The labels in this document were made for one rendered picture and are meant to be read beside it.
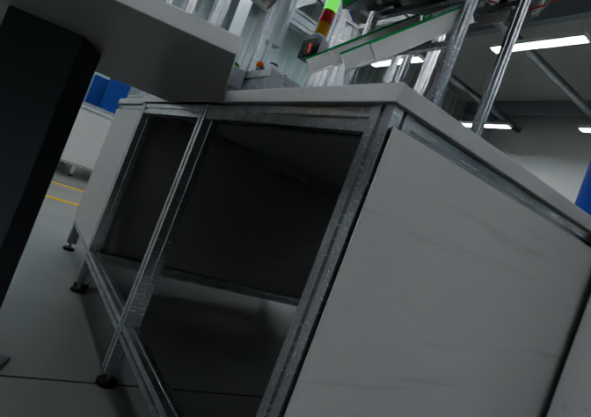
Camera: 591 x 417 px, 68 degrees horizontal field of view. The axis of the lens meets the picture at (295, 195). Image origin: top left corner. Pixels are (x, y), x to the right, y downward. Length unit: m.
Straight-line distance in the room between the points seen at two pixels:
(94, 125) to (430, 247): 5.72
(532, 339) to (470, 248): 0.34
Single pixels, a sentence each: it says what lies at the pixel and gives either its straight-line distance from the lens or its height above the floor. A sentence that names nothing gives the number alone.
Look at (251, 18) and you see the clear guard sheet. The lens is 2.86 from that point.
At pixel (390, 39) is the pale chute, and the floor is 1.05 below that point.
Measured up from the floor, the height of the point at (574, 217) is 0.83.
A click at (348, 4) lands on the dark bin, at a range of 1.25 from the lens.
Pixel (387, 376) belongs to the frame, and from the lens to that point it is 0.77.
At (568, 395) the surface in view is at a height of 0.47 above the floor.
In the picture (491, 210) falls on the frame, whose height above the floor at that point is 0.76.
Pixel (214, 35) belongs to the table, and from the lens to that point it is 0.71.
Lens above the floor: 0.65
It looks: 1 degrees up
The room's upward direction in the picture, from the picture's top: 21 degrees clockwise
